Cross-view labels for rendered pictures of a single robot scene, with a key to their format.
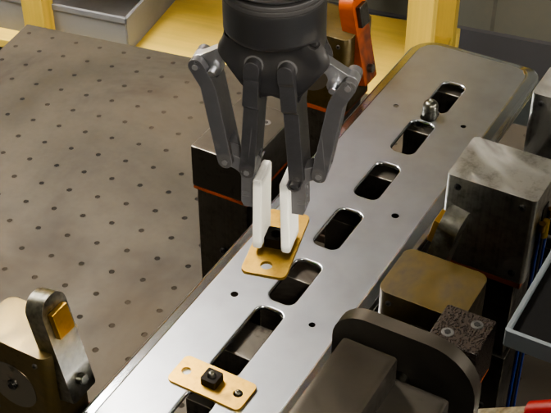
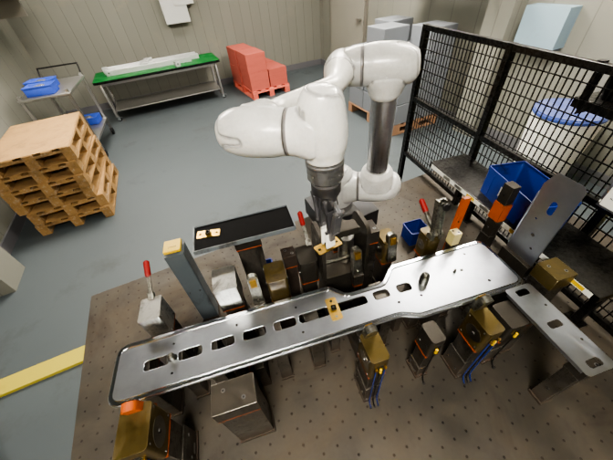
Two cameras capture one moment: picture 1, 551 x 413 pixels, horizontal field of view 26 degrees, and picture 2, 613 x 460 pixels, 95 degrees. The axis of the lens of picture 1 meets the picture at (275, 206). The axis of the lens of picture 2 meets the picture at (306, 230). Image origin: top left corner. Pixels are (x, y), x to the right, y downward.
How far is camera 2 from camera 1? 1.25 m
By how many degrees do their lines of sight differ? 86
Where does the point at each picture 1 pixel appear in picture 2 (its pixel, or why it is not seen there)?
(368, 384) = not seen: hidden behind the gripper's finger
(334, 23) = (136, 420)
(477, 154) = (222, 287)
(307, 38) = not seen: hidden behind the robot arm
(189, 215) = not seen: outside the picture
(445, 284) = (273, 268)
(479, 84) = (140, 359)
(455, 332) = (290, 251)
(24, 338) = (378, 341)
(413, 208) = (229, 323)
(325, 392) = (345, 227)
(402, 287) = (282, 275)
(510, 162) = (220, 278)
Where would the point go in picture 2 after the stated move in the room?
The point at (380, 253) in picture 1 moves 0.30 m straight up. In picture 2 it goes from (255, 315) to (233, 257)
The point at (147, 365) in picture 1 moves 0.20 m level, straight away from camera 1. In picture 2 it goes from (344, 326) to (308, 381)
